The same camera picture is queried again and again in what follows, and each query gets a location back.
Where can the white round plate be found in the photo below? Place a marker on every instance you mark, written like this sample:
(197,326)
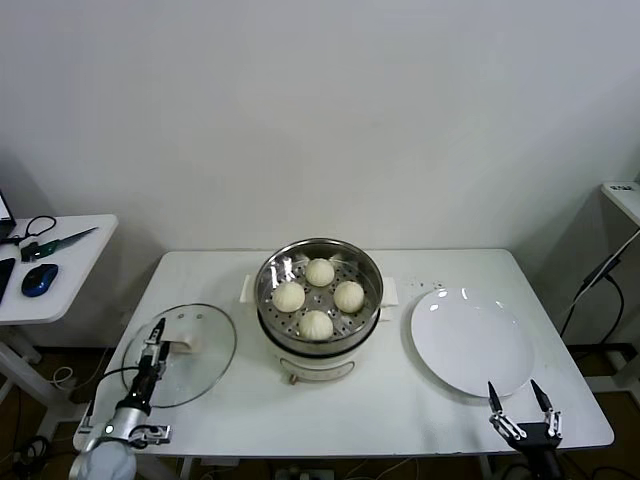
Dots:
(470,340)

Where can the black flat device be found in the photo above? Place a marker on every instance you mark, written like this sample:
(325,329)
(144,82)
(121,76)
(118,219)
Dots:
(5,280)

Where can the white side table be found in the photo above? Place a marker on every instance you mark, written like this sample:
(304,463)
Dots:
(75,270)

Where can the blue computer mouse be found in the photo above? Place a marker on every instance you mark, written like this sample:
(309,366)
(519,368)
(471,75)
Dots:
(40,279)

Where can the black laptop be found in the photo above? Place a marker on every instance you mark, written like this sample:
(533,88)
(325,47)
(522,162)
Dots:
(3,207)

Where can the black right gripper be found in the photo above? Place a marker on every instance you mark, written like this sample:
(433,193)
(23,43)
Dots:
(540,450)

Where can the white steamed baozi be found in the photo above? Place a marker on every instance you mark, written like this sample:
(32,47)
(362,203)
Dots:
(288,297)
(320,272)
(316,325)
(348,295)

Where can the white power strip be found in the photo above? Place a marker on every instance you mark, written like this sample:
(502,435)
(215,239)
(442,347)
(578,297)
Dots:
(302,473)

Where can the white table with black label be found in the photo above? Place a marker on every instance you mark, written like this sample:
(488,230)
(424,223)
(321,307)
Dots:
(625,200)

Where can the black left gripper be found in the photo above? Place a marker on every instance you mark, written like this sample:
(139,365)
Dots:
(147,387)

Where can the white electric cooker pot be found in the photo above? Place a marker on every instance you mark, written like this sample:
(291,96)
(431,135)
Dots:
(320,365)

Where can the stainless steel steamer basket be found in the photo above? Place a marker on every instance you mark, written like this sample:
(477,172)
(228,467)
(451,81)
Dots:
(280,270)

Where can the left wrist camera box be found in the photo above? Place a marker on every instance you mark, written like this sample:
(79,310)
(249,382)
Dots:
(152,435)

